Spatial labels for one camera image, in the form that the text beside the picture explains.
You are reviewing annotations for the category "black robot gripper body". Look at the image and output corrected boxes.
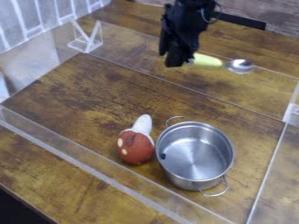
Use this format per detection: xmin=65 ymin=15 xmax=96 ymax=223
xmin=159 ymin=0 xmax=219 ymax=55

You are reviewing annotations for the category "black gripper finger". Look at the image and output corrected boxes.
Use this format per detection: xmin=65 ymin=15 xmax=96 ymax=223
xmin=164 ymin=47 xmax=194 ymax=67

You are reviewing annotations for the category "green handled metal spoon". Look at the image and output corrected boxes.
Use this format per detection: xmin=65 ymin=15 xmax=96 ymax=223
xmin=162 ymin=52 xmax=255 ymax=75

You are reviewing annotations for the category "brown plush mushroom toy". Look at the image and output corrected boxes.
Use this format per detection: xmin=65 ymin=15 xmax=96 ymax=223
xmin=116 ymin=114 xmax=155 ymax=165

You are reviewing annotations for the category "stainless steel pot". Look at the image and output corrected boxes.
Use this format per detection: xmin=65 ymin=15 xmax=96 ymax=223
xmin=155 ymin=115 xmax=235 ymax=197

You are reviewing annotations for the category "clear acrylic front barrier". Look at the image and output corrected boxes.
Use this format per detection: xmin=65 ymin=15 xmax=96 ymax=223
xmin=0 ymin=105 xmax=234 ymax=224

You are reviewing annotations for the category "clear acrylic barrier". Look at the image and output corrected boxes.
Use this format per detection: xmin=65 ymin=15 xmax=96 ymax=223
xmin=0 ymin=105 xmax=234 ymax=224
xmin=247 ymin=82 xmax=299 ymax=224

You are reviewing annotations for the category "clear acrylic right barrier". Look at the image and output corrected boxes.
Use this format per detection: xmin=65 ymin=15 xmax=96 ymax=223
xmin=247 ymin=82 xmax=299 ymax=224

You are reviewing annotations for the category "black cable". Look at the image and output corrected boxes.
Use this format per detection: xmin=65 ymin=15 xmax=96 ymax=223
xmin=200 ymin=1 xmax=224 ymax=25

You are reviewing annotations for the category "clear acrylic corner bracket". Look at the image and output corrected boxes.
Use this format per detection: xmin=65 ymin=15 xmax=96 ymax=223
xmin=67 ymin=21 xmax=103 ymax=53

